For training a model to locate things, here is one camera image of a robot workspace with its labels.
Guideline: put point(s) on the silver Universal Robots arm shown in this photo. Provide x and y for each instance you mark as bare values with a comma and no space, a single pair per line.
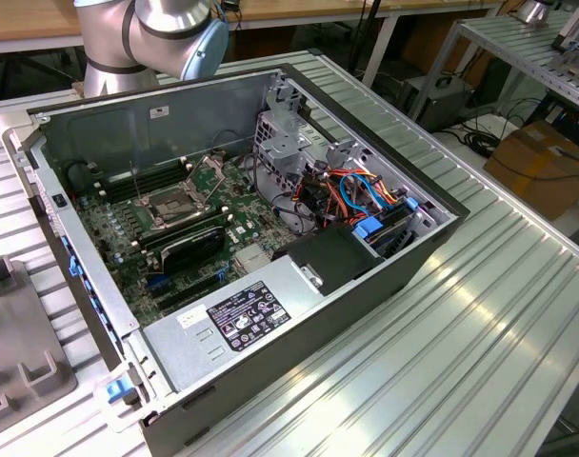
165,24

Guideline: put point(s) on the black RAM slot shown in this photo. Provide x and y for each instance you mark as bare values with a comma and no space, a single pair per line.
146,167
153,187
175,236
185,227
149,174
151,181

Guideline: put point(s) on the CPU socket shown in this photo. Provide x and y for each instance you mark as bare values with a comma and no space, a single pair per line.
168,207

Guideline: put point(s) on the green motherboard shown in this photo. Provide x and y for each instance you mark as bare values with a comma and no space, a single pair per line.
244,224

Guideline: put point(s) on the silver chipset heatsink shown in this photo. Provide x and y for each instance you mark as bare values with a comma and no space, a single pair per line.
252,259

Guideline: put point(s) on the black plastic drive cover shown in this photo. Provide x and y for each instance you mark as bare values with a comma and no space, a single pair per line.
332,257

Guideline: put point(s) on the hard disk in blue carrier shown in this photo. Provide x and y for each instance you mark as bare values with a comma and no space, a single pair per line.
368,229

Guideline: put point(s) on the silver metal drive cage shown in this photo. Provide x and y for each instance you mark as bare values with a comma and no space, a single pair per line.
280,147

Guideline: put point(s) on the open black PC case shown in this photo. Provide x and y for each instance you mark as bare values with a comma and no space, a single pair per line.
294,371

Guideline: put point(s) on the silver power supply unit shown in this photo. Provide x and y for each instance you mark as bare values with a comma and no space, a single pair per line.
185,347

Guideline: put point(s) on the thin metal locking lever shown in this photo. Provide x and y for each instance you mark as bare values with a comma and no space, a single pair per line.
136,181

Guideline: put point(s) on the black equipment box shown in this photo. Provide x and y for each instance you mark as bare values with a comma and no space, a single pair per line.
437,102

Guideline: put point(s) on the blue case latch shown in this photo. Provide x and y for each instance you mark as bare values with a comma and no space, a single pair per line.
118,391

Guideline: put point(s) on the brown cardboard box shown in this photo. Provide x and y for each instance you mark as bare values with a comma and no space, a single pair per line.
542,166

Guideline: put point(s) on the metal slat side table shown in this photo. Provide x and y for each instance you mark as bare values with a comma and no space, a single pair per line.
508,43

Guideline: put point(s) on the grey plastic parts rack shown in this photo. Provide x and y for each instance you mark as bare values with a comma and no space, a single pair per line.
18,323

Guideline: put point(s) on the white corner block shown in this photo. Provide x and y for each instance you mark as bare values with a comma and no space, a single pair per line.
13,125

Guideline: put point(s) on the silver robot foot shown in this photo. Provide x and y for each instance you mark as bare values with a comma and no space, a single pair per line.
534,10

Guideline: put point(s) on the wooden top desk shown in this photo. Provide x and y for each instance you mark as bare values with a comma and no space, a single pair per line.
32,19

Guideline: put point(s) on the grey device with blue clip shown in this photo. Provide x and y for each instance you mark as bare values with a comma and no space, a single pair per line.
575,31

